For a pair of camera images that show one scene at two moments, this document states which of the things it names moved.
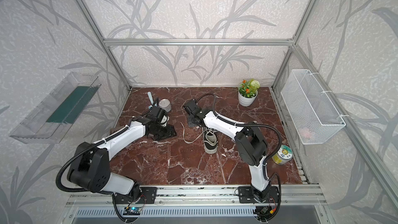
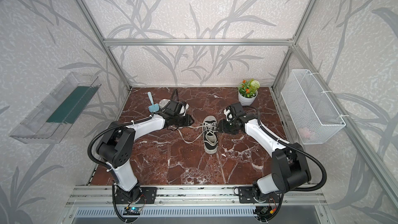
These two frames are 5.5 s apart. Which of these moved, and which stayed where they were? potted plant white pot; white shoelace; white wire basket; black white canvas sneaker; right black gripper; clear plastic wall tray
Moved: right black gripper; white shoelace
Stayed: potted plant white pot; black white canvas sneaker; clear plastic wall tray; white wire basket
